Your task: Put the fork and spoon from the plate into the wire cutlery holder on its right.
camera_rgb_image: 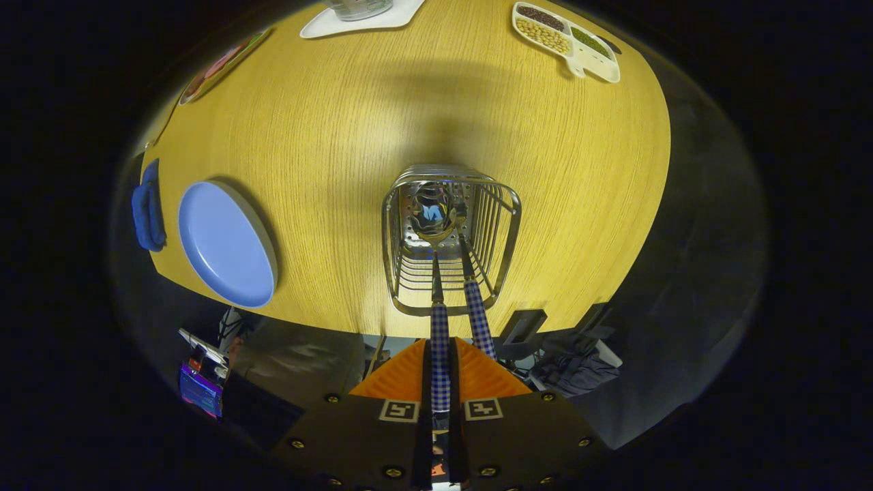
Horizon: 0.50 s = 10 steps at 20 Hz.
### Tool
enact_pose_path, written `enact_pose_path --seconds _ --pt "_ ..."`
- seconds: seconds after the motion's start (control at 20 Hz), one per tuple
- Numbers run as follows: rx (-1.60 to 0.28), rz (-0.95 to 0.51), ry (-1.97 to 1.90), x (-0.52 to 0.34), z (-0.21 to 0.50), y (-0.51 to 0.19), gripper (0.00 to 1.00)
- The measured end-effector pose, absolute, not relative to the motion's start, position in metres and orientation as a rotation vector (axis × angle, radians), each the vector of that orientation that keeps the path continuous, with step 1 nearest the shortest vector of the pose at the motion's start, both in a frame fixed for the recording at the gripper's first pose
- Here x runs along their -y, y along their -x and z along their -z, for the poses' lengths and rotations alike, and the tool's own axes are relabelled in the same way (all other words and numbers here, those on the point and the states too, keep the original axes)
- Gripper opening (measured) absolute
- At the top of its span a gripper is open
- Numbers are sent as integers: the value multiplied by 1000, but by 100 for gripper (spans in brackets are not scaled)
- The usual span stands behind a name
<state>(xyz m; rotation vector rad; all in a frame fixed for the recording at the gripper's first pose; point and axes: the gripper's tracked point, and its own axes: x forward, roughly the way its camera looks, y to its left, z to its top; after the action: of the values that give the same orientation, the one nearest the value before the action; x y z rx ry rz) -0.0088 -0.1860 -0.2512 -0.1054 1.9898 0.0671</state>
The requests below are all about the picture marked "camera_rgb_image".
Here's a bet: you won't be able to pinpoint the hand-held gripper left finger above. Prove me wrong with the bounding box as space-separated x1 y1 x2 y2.
269 339 437 491

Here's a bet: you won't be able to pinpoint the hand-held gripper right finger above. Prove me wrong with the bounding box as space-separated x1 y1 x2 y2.
447 338 611 491

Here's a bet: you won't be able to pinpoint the spoon with checked handle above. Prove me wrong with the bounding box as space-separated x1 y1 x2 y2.
408 181 459 437

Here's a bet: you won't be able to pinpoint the fork with checked handle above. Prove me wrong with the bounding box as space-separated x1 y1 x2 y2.
452 198 497 360

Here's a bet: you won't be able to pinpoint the dark cloth bundle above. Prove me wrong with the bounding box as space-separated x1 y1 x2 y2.
532 331 623 398

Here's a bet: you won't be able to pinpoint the person's khaki trousers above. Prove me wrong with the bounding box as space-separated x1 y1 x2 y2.
232 317 366 410

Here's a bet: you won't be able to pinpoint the purple lit screen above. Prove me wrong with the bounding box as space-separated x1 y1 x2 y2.
179 363 224 418

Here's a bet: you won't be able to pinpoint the white device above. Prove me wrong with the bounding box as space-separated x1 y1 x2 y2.
179 327 229 369

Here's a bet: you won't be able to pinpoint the blue round plate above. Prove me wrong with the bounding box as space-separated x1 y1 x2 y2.
178 180 279 309

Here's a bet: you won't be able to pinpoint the blue folded cloth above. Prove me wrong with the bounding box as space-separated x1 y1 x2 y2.
131 159 167 253

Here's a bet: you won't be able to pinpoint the white divided dish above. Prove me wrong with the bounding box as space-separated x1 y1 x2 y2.
512 2 621 84

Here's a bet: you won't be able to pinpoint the oval plate of food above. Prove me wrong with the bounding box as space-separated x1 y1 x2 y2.
179 31 270 106

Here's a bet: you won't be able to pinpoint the pile of green beans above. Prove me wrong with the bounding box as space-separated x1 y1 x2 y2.
572 26 612 60

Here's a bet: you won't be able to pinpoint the pile of yellow beans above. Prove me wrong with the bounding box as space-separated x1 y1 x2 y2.
515 18 572 55

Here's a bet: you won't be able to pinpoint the white square coaster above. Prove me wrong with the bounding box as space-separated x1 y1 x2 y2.
300 0 427 40

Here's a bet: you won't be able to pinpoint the pile of dark brown beans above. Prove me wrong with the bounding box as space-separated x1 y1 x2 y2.
516 5 565 31

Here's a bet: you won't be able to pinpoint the white drink bottle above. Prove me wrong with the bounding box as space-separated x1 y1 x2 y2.
324 0 394 21

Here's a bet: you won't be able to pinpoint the metal wire basket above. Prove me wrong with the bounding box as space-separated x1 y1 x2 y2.
381 164 522 317

